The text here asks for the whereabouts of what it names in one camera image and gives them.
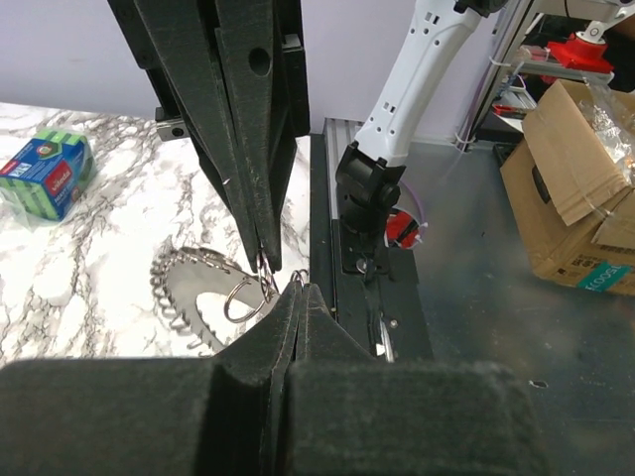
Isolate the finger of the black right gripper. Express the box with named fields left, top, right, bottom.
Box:
left=216, top=1, right=291, bottom=272
left=136, top=1, right=259, bottom=253

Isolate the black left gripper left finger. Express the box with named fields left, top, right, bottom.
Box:
left=1, top=284, right=302, bottom=475

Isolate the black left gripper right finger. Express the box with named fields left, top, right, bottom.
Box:
left=275, top=284, right=546, bottom=475

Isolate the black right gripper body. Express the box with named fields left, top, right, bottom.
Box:
left=106, top=0, right=312, bottom=182

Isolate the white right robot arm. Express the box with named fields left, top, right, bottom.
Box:
left=110, top=1, right=503, bottom=272

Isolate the blue green sponge pack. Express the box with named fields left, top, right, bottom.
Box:
left=1, top=129, right=96, bottom=221

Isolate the red plastic part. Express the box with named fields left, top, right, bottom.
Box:
left=544, top=33, right=614, bottom=82

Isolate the brown cardboard box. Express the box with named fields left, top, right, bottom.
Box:
left=501, top=80, right=634, bottom=296

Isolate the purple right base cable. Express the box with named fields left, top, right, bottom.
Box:
left=396, top=178, right=431, bottom=249

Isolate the aluminium frame rail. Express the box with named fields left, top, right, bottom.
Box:
left=453, top=1, right=630, bottom=152

